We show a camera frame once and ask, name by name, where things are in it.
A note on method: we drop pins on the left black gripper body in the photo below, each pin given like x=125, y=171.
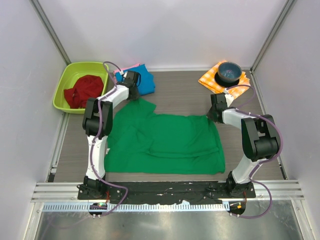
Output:
x=136, y=93

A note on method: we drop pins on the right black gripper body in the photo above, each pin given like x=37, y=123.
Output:
x=210, y=114

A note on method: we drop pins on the blue t shirt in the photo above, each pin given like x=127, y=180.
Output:
x=147, y=84

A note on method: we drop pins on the pink t shirt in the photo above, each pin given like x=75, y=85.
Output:
x=126, y=68

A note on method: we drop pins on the orange checkered cloth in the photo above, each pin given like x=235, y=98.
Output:
x=208, y=81

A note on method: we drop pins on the dark blue ceramic bowl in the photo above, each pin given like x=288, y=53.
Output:
x=228, y=66

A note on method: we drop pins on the green t shirt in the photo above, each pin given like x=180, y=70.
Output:
x=142, y=141

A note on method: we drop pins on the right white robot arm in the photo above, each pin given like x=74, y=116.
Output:
x=260, y=137

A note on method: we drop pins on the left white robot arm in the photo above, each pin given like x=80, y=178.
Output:
x=97, y=124

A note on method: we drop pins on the black saucer plate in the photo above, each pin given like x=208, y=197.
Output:
x=227, y=83

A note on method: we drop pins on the red t shirt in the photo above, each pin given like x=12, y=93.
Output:
x=88, y=86

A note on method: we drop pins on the lime green plastic basin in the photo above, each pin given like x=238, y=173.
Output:
x=70, y=75

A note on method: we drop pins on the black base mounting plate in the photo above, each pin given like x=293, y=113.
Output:
x=165, y=192

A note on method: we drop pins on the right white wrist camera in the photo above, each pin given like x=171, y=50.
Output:
x=228, y=97

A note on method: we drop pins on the perforated metal rail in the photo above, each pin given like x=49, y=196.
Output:
x=98, y=208

